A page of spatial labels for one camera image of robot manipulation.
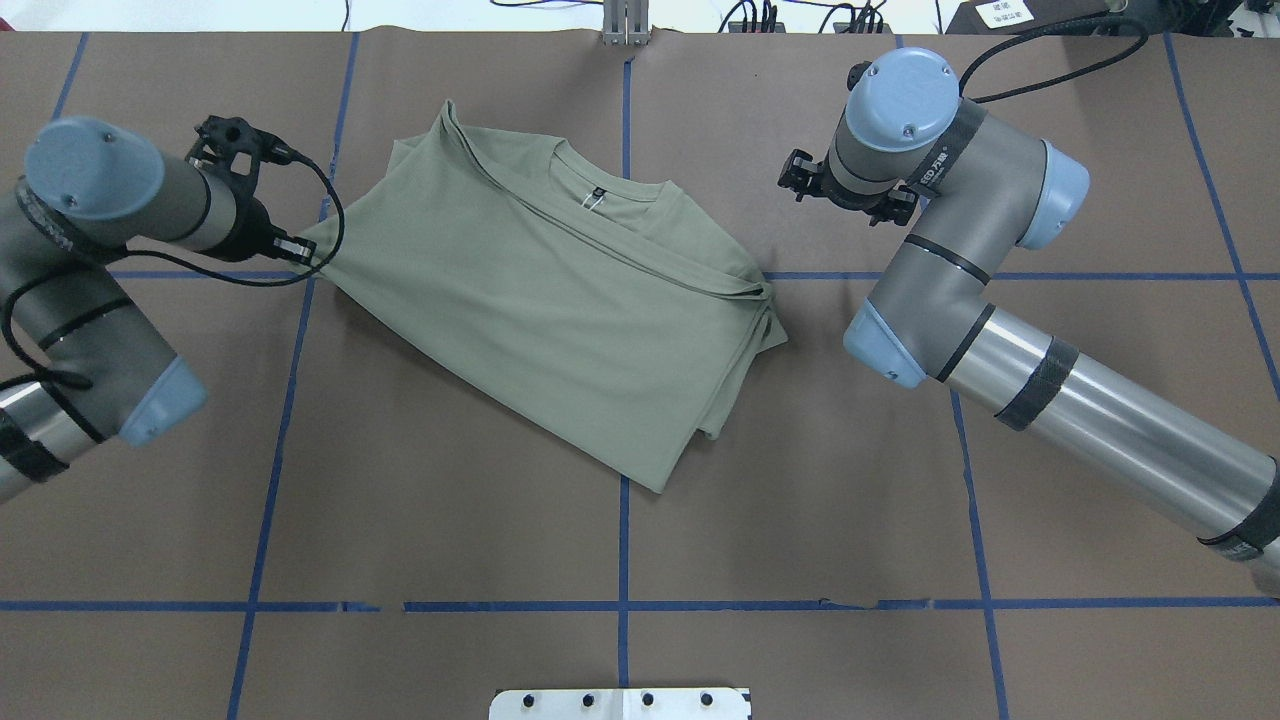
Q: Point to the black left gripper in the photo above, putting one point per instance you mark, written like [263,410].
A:
[251,228]

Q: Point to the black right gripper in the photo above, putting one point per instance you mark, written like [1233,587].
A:
[803,174]

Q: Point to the sage green long-sleeve shirt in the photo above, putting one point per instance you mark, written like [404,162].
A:
[615,314]

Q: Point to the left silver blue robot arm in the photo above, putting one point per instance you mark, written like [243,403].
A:
[95,367]

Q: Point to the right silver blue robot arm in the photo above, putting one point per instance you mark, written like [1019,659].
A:
[910,148]

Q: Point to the orange black USB hub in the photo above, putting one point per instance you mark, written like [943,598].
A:
[805,18]

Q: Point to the black box with label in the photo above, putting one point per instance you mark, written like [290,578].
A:
[1021,17]

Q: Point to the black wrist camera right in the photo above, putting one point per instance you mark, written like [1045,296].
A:
[856,72]

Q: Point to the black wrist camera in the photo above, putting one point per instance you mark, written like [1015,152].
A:
[856,72]
[237,149]

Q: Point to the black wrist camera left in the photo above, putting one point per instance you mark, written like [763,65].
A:
[237,149]

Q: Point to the aluminium frame post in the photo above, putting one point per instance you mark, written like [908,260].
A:
[626,23]

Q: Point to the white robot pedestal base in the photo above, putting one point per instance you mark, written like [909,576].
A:
[623,703]

